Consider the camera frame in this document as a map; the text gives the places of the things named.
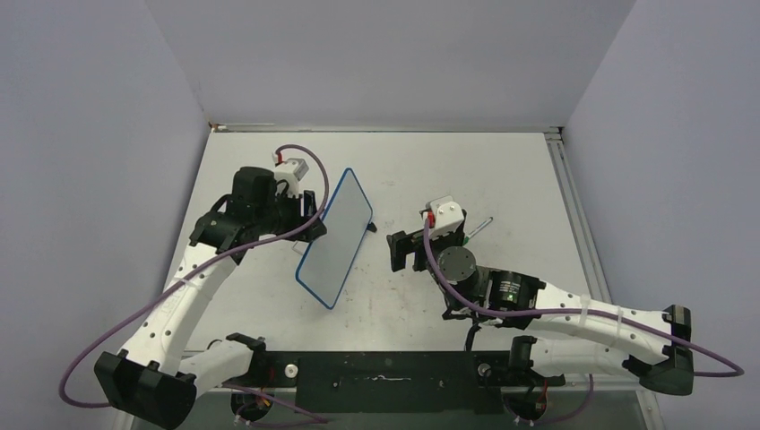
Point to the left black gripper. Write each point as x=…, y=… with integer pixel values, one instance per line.
x=300, y=217

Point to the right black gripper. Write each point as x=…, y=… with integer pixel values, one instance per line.
x=403, y=243

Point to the blue framed whiteboard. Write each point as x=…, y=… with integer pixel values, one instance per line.
x=326, y=263

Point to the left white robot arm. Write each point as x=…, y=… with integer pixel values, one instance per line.
x=149, y=377

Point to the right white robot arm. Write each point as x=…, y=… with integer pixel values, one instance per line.
x=564, y=332

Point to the green capped marker pen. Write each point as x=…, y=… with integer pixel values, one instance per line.
x=470, y=235

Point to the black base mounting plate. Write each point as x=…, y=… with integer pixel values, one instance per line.
x=396, y=382

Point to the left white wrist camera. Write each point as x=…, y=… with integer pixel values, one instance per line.
x=290, y=170

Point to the aluminium frame rail back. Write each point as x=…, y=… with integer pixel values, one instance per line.
x=272, y=128

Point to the aluminium frame rail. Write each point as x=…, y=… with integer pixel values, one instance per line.
x=272, y=128
x=585, y=244

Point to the aluminium frame rail right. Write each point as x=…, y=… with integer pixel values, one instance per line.
x=585, y=244

